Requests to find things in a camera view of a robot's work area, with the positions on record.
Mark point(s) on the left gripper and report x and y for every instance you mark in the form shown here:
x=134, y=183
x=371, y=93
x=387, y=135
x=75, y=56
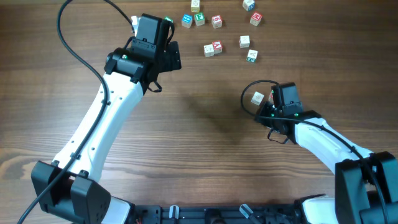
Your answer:
x=173, y=56

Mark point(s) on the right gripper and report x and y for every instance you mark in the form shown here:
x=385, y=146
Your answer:
x=264, y=112

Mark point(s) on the yellow sided wooden block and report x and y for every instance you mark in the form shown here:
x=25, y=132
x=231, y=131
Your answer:
x=257, y=98

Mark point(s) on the red Y letter block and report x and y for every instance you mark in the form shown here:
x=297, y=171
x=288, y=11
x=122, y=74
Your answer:
x=271, y=98

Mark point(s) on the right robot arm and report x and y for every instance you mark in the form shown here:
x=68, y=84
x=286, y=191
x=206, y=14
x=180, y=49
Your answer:
x=365, y=181

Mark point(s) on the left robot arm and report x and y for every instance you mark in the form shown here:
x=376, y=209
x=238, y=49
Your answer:
x=69, y=187

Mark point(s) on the green Z letter block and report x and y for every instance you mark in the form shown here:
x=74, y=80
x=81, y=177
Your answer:
x=168, y=19

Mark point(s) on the blue letter block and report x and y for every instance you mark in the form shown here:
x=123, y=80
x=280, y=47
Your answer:
x=187, y=20

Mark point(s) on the green F letter block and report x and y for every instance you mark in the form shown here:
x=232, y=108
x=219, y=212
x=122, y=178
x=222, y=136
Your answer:
x=199, y=19

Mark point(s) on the yellow top letter block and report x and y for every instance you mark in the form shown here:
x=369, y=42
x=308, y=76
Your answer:
x=195, y=5

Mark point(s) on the plain wooden block left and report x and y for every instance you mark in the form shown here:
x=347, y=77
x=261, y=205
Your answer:
x=209, y=50

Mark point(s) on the plain wooden block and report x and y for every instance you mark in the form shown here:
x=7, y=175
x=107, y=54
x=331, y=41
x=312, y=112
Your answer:
x=244, y=41
x=209, y=50

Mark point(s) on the green sided wooden block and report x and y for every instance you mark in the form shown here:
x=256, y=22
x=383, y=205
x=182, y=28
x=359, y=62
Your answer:
x=252, y=56

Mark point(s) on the red A letter block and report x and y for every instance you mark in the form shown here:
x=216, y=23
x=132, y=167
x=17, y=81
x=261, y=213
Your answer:
x=217, y=46

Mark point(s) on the red 6 letter block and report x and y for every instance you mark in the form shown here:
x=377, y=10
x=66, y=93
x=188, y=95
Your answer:
x=216, y=21

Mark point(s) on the plain wooden block right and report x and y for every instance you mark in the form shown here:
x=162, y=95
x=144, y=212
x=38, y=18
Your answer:
x=244, y=41

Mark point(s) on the red M letter block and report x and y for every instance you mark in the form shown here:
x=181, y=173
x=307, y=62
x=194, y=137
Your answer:
x=256, y=18

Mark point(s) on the blue sided top block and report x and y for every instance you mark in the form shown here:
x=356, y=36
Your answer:
x=248, y=5

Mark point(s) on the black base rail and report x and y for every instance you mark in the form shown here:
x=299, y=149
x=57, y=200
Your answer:
x=280, y=213

